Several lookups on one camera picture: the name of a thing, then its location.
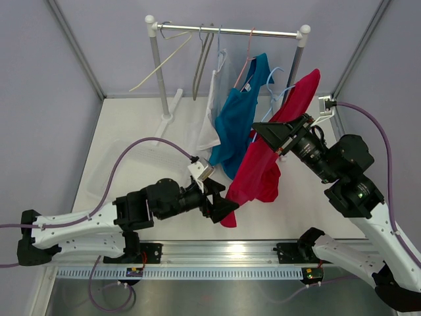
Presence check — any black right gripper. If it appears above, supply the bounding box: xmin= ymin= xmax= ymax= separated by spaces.
xmin=253 ymin=113 xmax=339 ymax=184

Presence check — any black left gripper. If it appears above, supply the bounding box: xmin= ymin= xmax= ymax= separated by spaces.
xmin=157 ymin=178 xmax=239 ymax=223

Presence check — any light blue red-shirt hanger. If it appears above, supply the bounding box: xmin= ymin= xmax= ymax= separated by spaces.
xmin=260 ymin=66 xmax=295 ymax=122

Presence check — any red t shirt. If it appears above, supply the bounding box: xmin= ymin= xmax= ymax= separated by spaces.
xmin=226 ymin=68 xmax=321 ymax=206

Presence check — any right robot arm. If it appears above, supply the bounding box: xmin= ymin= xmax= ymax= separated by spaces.
xmin=253 ymin=114 xmax=420 ymax=313

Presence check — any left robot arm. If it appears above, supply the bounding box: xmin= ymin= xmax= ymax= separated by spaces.
xmin=16 ymin=178 xmax=239 ymax=267

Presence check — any blue t shirt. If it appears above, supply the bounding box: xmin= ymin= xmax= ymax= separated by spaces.
xmin=209 ymin=53 xmax=270 ymax=180

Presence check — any white t shirt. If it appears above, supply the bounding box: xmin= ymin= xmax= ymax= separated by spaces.
xmin=184 ymin=49 xmax=231 ymax=159

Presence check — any pink hanger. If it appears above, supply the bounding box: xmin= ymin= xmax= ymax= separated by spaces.
xmin=233 ymin=27 xmax=255 ymax=88

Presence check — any light blue white-shirt hanger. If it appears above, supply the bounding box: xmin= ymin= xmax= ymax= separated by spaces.
xmin=214 ymin=26 xmax=226 ymax=74

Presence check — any grey empty hanger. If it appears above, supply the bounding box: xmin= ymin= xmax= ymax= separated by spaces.
xmin=192 ymin=24 xmax=214 ymax=101

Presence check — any cream empty hanger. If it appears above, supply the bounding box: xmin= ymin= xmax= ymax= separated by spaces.
xmin=129 ymin=14 xmax=192 ymax=92

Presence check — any white plastic laundry basket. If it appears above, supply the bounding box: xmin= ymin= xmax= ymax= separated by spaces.
xmin=86 ymin=140 xmax=189 ymax=201

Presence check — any white metal clothes rack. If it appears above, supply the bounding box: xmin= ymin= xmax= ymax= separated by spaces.
xmin=145 ymin=15 xmax=310 ymax=144

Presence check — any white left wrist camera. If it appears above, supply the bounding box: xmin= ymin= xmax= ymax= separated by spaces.
xmin=187 ymin=157 xmax=214 ymax=181

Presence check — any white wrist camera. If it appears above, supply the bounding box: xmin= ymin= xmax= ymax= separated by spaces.
xmin=311 ymin=95 xmax=336 ymax=126
xmin=187 ymin=157 xmax=214 ymax=181

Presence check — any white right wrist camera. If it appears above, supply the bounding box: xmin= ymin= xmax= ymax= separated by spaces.
xmin=311 ymin=95 xmax=336 ymax=126

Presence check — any aluminium rail frame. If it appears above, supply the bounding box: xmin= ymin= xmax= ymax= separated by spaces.
xmin=42 ymin=239 xmax=372 ymax=268

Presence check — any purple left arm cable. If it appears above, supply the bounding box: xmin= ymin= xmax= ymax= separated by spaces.
xmin=0 ymin=137 xmax=198 ymax=269

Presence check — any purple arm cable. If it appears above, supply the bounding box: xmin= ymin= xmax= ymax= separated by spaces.
xmin=332 ymin=101 xmax=421 ymax=269
xmin=0 ymin=137 xmax=198 ymax=269

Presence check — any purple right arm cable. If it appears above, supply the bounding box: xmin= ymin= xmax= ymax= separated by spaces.
xmin=332 ymin=101 xmax=421 ymax=269

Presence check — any white slotted cable duct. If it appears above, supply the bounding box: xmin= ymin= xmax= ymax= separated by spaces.
xmin=57 ymin=267 xmax=324 ymax=281

